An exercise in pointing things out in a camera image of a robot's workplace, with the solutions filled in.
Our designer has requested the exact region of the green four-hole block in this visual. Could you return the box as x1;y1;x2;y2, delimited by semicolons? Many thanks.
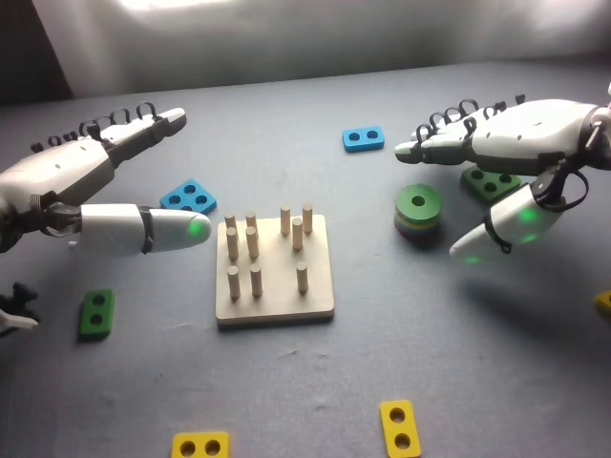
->
460;164;523;207

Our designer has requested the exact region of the yellow four-hole block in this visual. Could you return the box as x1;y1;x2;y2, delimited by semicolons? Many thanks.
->
171;431;231;458

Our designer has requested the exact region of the green two-hole block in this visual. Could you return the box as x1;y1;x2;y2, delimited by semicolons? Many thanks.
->
77;288;116;343

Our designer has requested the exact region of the yellow two-hole block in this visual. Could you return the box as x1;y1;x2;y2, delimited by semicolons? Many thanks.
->
379;399;423;458

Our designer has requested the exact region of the rainbow stacking ring toy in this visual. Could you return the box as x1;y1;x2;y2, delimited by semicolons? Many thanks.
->
393;183;443;247

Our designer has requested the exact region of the white backdrop sheet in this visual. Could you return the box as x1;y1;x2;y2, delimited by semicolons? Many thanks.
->
31;0;611;96

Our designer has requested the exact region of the blue four-hole block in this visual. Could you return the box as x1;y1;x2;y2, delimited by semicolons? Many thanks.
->
159;178;219;216

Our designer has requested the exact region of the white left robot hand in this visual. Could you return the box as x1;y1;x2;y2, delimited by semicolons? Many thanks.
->
0;102;213;257

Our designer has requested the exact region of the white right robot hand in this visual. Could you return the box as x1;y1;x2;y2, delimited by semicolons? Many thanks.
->
393;94;598;264

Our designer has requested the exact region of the blue two-hole block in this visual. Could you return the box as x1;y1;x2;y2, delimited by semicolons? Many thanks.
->
341;125;386;154

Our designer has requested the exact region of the grey table cloth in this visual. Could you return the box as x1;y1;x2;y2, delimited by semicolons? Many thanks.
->
0;61;611;458

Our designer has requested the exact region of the wooden peg board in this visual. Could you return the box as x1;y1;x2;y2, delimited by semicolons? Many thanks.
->
214;201;335;328

